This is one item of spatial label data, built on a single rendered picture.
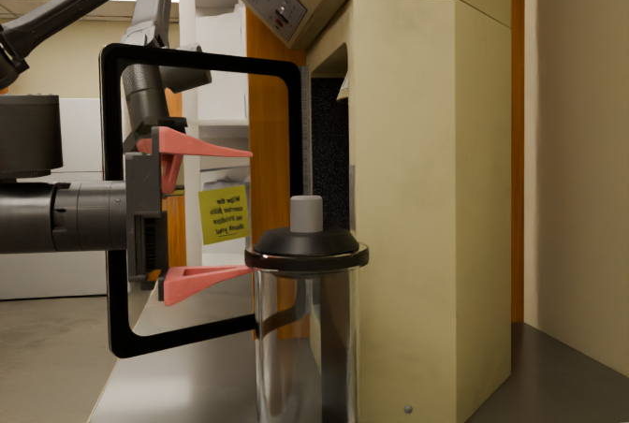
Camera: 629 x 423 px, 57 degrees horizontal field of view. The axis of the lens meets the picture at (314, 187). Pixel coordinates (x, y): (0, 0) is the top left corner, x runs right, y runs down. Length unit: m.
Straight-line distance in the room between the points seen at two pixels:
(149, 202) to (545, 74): 0.81
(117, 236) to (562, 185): 0.78
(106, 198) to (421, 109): 0.33
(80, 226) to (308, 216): 0.18
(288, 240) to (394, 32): 0.26
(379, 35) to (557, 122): 0.52
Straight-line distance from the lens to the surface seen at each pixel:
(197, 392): 0.81
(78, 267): 5.69
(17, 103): 0.48
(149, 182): 0.46
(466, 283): 0.68
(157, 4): 1.09
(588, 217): 1.01
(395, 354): 0.65
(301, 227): 0.49
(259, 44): 0.98
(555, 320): 1.11
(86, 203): 0.48
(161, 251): 0.52
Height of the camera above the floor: 1.24
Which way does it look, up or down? 3 degrees down
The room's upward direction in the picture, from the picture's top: 1 degrees counter-clockwise
